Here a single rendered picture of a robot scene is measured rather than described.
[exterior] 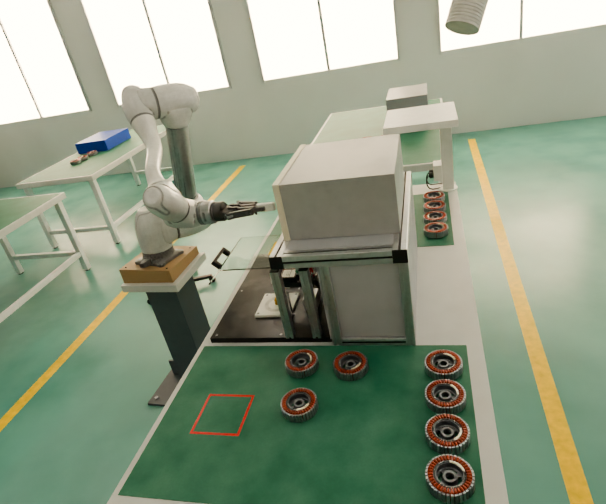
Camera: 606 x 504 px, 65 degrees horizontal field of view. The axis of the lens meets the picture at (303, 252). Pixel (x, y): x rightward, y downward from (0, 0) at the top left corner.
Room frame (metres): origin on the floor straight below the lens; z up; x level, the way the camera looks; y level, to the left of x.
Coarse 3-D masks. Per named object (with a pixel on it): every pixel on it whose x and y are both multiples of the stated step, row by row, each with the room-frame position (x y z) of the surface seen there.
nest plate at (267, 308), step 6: (270, 294) 1.69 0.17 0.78; (294, 294) 1.65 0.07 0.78; (264, 300) 1.65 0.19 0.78; (270, 300) 1.64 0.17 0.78; (294, 300) 1.61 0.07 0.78; (264, 306) 1.61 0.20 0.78; (270, 306) 1.60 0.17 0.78; (276, 306) 1.59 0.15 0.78; (294, 306) 1.57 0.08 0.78; (258, 312) 1.58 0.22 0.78; (264, 312) 1.57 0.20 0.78; (270, 312) 1.56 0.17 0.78; (276, 312) 1.55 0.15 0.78
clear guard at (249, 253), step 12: (240, 240) 1.66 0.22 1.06; (252, 240) 1.64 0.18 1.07; (264, 240) 1.61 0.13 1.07; (276, 240) 1.59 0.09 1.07; (240, 252) 1.56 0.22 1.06; (252, 252) 1.54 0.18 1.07; (264, 252) 1.52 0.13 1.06; (228, 264) 1.48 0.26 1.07; (240, 264) 1.46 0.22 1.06; (252, 264) 1.44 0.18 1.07; (264, 264) 1.43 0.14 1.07
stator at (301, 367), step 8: (296, 352) 1.28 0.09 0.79; (304, 352) 1.28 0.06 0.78; (312, 352) 1.26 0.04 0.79; (288, 360) 1.25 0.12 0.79; (296, 360) 1.27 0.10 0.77; (304, 360) 1.24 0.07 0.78; (312, 360) 1.23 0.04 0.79; (288, 368) 1.21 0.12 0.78; (296, 368) 1.21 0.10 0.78; (304, 368) 1.19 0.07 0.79; (312, 368) 1.20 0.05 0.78; (296, 376) 1.20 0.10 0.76; (304, 376) 1.19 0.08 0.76
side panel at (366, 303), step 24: (384, 264) 1.27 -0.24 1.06; (408, 264) 1.25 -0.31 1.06; (336, 288) 1.32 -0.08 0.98; (360, 288) 1.30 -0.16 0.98; (384, 288) 1.27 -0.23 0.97; (408, 288) 1.24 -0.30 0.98; (336, 312) 1.31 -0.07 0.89; (360, 312) 1.30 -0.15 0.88; (384, 312) 1.28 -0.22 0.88; (408, 312) 1.25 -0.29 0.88; (336, 336) 1.33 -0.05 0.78; (360, 336) 1.31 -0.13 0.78; (384, 336) 1.28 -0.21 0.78; (408, 336) 1.24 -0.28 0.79
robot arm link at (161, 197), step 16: (144, 128) 1.99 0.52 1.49; (144, 144) 1.97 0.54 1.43; (160, 144) 1.95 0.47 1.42; (160, 160) 1.82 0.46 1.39; (160, 176) 1.69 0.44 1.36; (144, 192) 1.58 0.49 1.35; (160, 192) 1.56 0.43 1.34; (176, 192) 1.64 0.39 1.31; (160, 208) 1.55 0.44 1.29; (176, 208) 1.59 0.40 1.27
